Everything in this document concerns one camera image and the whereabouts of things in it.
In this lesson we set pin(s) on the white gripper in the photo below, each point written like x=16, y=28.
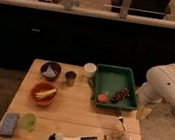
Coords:
x=143, y=102

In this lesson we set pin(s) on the dark grape bunch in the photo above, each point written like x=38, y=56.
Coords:
x=120, y=95

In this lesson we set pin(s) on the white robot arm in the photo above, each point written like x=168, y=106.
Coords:
x=159, y=85

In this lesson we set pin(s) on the metal fork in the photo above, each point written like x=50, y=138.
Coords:
x=121, y=119

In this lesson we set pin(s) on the wooden block brush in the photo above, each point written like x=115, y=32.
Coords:
x=117, y=135

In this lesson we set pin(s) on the red tomato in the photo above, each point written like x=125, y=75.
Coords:
x=103, y=98

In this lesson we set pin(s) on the green plastic tray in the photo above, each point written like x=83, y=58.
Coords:
x=109, y=79

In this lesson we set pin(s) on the white paper cup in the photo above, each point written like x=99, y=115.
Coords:
x=90, y=69

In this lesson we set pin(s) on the metal cup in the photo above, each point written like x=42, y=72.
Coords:
x=70, y=78

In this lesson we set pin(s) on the white dish brush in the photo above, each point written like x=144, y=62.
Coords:
x=60, y=136

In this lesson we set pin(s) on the dark brown bowl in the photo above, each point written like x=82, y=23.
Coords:
x=55, y=66

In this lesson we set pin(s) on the orange bowl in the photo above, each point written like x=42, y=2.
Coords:
x=40, y=87

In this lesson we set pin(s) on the crumpled grey cloth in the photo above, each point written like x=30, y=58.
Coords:
x=50, y=72

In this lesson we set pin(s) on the yellow banana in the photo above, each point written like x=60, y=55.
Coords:
x=44, y=94

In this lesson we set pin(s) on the green plastic cup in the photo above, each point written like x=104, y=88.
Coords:
x=27, y=122

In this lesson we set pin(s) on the blue sponge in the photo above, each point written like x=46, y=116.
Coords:
x=8, y=124

